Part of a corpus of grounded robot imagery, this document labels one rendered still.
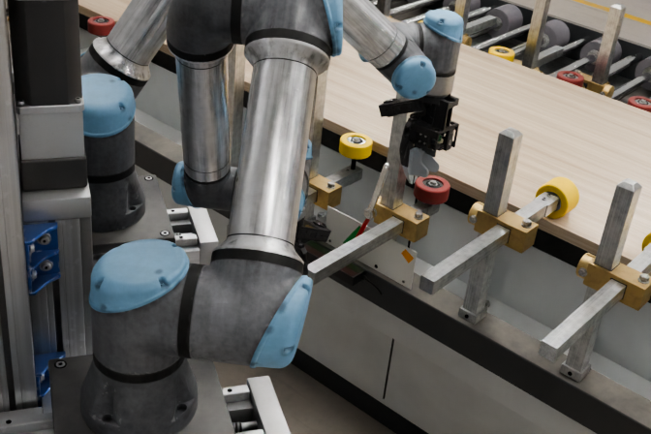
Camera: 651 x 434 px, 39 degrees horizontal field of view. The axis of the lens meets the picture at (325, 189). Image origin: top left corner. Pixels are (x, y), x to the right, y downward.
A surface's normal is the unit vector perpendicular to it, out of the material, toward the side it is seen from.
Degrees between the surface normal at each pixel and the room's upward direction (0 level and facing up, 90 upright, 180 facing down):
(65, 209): 90
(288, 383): 0
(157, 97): 90
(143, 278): 7
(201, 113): 109
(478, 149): 0
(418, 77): 90
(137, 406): 73
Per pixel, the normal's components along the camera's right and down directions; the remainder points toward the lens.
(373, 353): -0.65, 0.32
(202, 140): -0.02, 0.75
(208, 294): 0.04, -0.51
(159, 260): -0.04, -0.87
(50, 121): 0.30, 0.50
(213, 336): -0.06, 0.32
